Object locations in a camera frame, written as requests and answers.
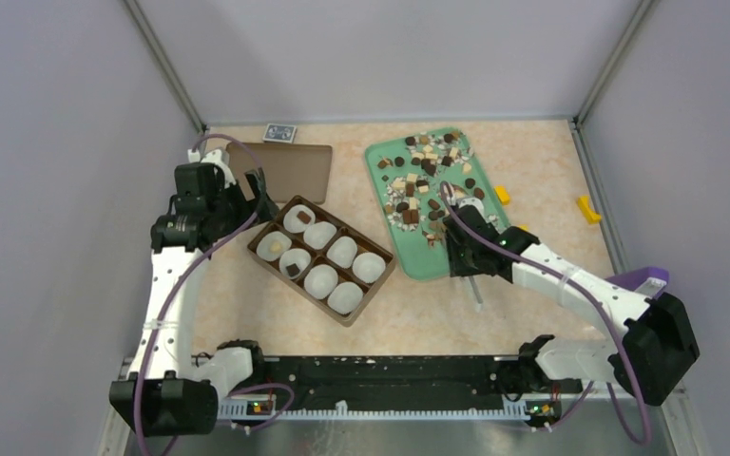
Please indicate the yellow plastic clip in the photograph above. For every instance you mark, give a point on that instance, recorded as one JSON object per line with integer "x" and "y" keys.
{"x": 588, "y": 210}

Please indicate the white paper cup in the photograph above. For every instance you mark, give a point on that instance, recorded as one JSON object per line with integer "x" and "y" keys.
{"x": 321, "y": 281}
{"x": 369, "y": 267}
{"x": 291, "y": 223}
{"x": 343, "y": 252}
{"x": 345, "y": 298}
{"x": 262, "y": 247}
{"x": 319, "y": 234}
{"x": 297, "y": 256}

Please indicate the blue card deck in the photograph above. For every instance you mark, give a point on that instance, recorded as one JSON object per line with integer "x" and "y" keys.
{"x": 279, "y": 133}

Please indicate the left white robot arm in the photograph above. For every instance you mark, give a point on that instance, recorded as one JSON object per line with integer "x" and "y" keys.
{"x": 164, "y": 394}

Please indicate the yellow foam block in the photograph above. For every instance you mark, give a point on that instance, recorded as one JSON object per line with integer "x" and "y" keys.
{"x": 502, "y": 195}

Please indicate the dark chocolate square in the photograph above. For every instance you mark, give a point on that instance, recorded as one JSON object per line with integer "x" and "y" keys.
{"x": 292, "y": 270}

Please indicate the white heart chocolate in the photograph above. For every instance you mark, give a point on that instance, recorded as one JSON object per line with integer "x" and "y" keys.
{"x": 275, "y": 249}

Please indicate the green floral tray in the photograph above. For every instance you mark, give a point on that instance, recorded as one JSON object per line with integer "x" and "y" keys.
{"x": 406, "y": 173}

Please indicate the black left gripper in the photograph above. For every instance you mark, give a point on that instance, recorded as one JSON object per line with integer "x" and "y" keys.
{"x": 224, "y": 186}

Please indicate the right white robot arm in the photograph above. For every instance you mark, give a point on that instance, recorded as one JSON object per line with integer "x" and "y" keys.
{"x": 649, "y": 343}

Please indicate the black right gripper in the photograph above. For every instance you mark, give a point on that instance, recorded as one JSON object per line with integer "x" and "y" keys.
{"x": 457, "y": 267}

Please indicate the brown box lid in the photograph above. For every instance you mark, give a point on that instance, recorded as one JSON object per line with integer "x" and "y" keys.
{"x": 295, "y": 169}

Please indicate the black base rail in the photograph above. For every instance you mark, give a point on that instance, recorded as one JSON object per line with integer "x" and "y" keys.
{"x": 398, "y": 388}

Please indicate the milk chocolate square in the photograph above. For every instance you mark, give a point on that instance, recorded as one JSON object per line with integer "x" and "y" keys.
{"x": 305, "y": 217}

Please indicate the brown chocolate box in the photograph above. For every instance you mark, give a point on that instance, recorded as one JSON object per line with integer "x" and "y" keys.
{"x": 364, "y": 244}

